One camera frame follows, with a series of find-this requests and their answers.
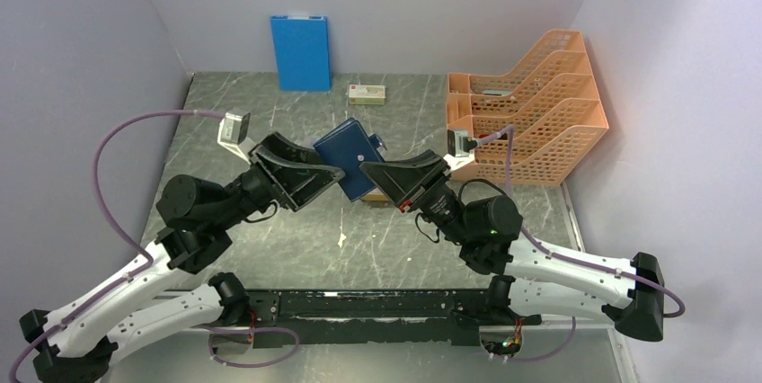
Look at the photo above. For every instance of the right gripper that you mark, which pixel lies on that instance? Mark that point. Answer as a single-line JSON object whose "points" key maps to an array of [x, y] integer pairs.
{"points": [[400, 178]]}

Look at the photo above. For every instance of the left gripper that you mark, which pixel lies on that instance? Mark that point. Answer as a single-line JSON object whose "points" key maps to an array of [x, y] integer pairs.
{"points": [[295, 184]]}

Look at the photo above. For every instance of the blue card holder wallet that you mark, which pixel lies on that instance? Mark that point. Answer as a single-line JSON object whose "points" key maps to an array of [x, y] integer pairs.
{"points": [[346, 147]]}

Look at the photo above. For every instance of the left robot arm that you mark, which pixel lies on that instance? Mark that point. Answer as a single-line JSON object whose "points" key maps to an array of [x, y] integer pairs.
{"points": [[79, 342]]}

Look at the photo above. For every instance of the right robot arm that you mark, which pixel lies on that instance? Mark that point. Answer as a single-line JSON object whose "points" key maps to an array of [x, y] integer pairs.
{"points": [[529, 276]]}

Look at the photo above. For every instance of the orange oval tray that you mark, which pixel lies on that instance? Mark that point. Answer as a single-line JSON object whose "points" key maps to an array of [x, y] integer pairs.
{"points": [[375, 196]]}

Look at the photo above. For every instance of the small red white box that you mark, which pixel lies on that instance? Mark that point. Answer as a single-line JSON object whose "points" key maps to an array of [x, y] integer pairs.
{"points": [[366, 94]]}

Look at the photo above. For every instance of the red black item in rack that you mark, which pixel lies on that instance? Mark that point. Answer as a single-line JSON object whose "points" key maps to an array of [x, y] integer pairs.
{"points": [[489, 138]]}

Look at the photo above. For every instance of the blue folder box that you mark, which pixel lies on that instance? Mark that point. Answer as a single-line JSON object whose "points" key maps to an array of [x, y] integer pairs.
{"points": [[301, 48]]}

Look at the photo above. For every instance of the orange mesh file rack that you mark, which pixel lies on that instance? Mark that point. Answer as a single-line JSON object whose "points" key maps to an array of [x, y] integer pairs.
{"points": [[552, 100]]}

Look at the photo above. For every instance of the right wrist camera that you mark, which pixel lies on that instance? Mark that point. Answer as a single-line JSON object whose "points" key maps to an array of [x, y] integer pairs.
{"points": [[460, 149]]}

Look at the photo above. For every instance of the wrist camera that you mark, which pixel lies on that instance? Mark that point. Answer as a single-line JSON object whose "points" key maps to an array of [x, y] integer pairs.
{"points": [[460, 149], [232, 133]]}

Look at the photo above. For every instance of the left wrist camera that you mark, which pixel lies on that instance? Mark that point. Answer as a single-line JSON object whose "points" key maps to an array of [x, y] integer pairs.
{"points": [[232, 133]]}

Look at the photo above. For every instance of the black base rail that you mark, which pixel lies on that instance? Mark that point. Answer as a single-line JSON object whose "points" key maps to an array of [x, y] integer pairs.
{"points": [[455, 316]]}

